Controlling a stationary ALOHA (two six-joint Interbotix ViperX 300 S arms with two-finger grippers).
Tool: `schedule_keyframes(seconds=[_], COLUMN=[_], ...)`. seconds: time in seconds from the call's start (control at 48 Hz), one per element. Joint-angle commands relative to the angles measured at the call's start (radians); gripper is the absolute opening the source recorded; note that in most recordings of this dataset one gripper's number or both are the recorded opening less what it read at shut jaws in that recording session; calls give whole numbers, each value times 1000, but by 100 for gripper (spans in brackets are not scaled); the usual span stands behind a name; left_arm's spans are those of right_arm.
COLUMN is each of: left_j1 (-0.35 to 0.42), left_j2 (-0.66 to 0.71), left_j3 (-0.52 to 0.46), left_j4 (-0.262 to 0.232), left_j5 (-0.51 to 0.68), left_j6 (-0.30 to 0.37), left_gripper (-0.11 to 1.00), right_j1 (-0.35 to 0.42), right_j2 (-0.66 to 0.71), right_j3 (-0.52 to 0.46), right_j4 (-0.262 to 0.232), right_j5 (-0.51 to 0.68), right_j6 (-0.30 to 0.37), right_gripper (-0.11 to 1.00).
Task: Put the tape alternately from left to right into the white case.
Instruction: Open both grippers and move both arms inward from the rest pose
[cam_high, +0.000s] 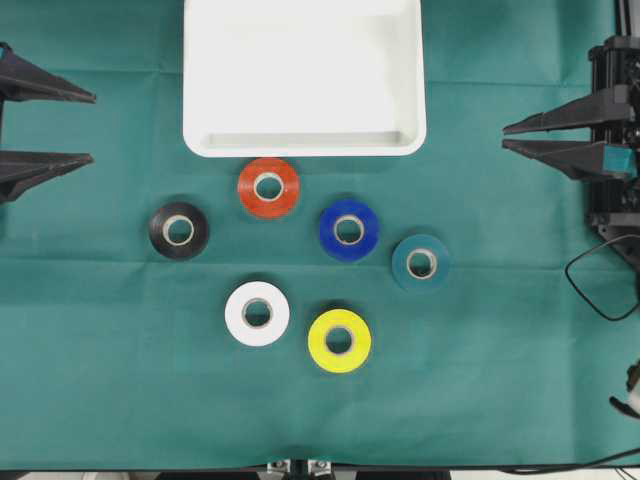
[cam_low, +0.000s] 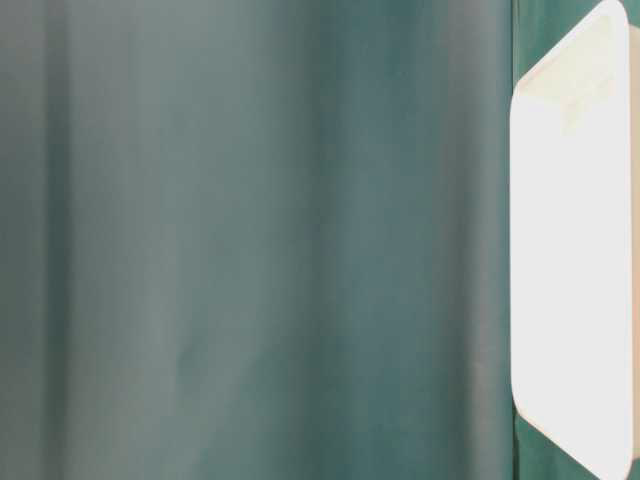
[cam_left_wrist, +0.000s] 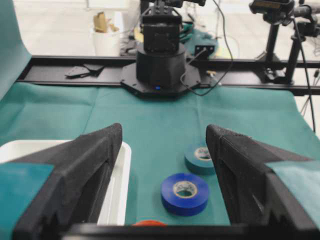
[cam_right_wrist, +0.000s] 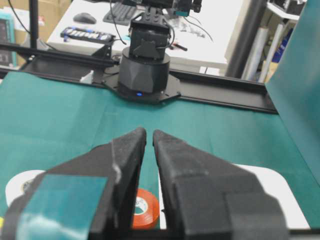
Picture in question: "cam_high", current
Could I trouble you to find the white tape roll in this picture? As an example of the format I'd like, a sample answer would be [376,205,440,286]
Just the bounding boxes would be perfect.
[224,281,290,347]

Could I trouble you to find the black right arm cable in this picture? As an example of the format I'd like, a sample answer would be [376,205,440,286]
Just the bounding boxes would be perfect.
[564,232,640,322]

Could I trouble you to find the red tape roll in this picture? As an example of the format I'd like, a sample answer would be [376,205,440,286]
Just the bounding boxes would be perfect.
[237,157,300,220]

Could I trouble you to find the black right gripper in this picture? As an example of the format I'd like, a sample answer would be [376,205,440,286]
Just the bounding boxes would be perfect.
[502,35,639,235]

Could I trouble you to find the teal green tape roll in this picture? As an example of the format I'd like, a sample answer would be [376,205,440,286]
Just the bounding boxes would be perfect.
[391,234,451,293]

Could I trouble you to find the white black object at edge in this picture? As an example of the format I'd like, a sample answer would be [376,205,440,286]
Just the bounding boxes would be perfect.
[609,361,640,419]

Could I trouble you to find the green table cloth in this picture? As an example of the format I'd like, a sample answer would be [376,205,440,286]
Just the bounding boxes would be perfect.
[1,1,639,470]

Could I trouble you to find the white plastic tray case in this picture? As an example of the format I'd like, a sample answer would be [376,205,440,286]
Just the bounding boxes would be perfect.
[182,1,427,158]

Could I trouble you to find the blue tape roll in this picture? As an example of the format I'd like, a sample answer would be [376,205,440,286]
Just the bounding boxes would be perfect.
[318,199,379,263]

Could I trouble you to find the black cable at table edge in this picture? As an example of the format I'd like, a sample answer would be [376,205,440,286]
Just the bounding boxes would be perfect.
[492,446,640,475]

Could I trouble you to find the metal camera stand bracket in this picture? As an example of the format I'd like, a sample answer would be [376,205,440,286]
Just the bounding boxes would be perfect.
[266,459,335,480]

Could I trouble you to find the yellow tape roll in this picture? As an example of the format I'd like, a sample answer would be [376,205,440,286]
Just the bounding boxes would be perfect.
[307,309,373,374]

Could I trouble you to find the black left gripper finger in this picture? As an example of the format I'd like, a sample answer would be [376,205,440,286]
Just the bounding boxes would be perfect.
[1,42,96,104]
[1,150,94,202]

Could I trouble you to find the black tape roll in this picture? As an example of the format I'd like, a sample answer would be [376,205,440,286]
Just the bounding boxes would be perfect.
[148,202,209,261]

